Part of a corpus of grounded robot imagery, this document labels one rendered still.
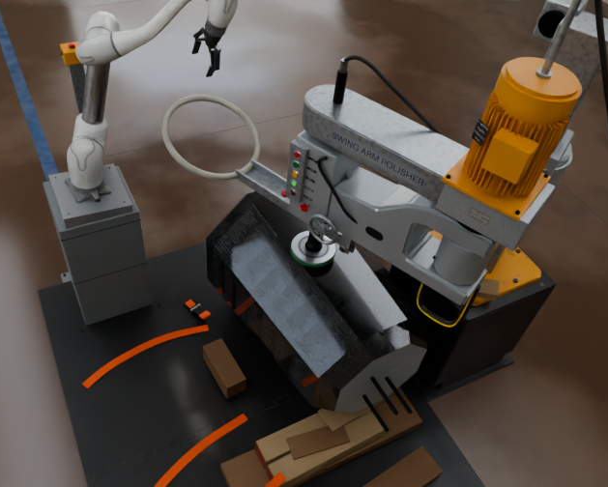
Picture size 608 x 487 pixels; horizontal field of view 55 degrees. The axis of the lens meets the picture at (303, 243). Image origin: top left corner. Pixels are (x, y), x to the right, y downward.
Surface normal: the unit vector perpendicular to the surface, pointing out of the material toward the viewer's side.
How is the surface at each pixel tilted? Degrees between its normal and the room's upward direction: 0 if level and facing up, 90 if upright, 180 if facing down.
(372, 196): 4
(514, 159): 90
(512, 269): 0
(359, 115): 0
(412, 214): 90
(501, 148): 90
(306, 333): 45
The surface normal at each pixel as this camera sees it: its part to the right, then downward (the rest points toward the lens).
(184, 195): 0.10, -0.68
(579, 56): -0.54, 0.57
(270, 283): -0.53, -0.25
